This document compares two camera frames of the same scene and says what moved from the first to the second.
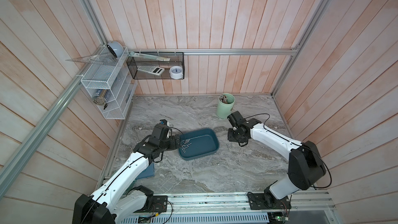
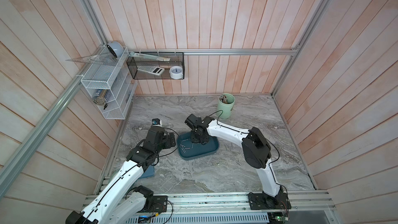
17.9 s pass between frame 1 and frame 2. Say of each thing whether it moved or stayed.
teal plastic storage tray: stayed
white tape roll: stayed
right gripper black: moved
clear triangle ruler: stayed
